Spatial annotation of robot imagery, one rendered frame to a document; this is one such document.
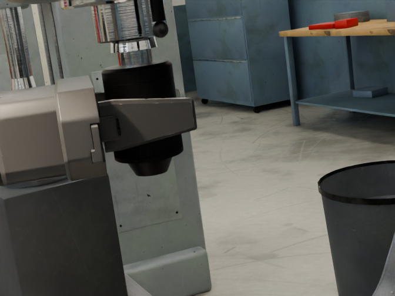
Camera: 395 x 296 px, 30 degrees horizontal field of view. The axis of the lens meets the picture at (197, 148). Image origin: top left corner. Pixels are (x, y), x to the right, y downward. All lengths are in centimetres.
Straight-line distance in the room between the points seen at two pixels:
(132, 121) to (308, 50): 752
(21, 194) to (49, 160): 34
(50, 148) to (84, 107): 4
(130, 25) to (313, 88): 755
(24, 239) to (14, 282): 6
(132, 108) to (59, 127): 5
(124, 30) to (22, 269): 40
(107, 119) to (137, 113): 2
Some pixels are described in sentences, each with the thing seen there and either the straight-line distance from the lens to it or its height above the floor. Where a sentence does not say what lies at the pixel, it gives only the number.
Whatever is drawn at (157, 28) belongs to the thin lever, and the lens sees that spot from 44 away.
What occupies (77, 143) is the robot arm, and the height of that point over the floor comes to 123.
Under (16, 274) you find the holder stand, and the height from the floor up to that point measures 104.
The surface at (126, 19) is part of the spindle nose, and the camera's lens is 47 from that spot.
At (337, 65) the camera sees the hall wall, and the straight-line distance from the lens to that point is 759.
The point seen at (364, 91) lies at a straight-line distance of 666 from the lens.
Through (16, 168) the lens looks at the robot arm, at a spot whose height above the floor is 121.
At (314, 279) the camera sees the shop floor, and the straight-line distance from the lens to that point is 338.
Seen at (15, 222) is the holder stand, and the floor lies 110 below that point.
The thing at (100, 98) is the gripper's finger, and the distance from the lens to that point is 52.
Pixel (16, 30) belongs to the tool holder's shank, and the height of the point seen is 129.
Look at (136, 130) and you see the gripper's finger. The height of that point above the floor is 122.
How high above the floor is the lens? 130
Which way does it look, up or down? 12 degrees down
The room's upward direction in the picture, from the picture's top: 8 degrees counter-clockwise
